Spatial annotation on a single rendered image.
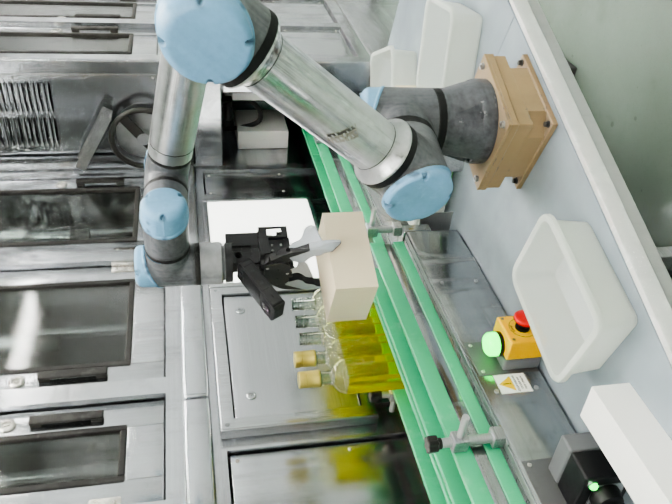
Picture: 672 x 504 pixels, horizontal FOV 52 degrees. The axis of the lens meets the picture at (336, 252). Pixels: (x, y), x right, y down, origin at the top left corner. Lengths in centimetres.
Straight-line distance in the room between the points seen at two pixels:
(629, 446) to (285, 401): 78
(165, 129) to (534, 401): 77
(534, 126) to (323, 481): 80
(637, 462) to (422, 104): 64
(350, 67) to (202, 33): 147
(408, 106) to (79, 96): 136
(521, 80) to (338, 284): 48
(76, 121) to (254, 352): 106
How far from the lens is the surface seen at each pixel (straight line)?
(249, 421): 150
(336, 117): 99
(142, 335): 177
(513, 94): 125
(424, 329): 136
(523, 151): 126
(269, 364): 162
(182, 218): 113
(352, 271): 119
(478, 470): 116
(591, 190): 115
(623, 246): 109
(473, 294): 144
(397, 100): 120
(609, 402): 106
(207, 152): 238
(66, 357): 176
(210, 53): 88
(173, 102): 113
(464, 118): 122
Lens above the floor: 136
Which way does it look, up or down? 12 degrees down
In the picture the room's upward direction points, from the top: 93 degrees counter-clockwise
